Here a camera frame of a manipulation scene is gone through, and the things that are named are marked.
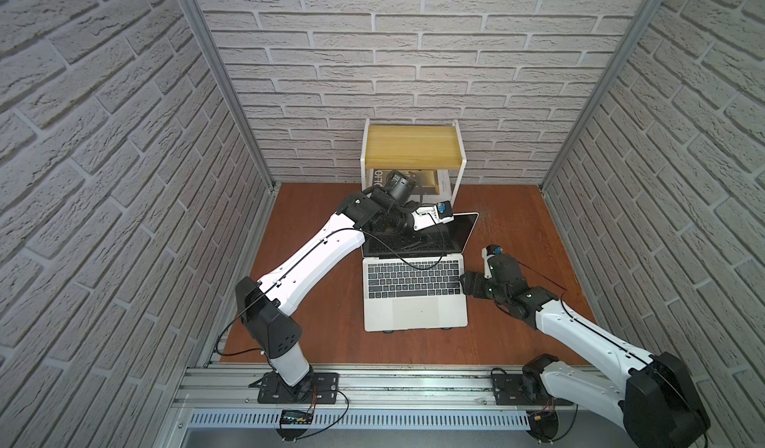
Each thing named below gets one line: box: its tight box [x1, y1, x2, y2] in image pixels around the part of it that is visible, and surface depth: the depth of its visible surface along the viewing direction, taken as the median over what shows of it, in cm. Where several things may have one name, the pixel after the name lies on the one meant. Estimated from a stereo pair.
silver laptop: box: [361, 213, 480, 333], surface depth 86 cm
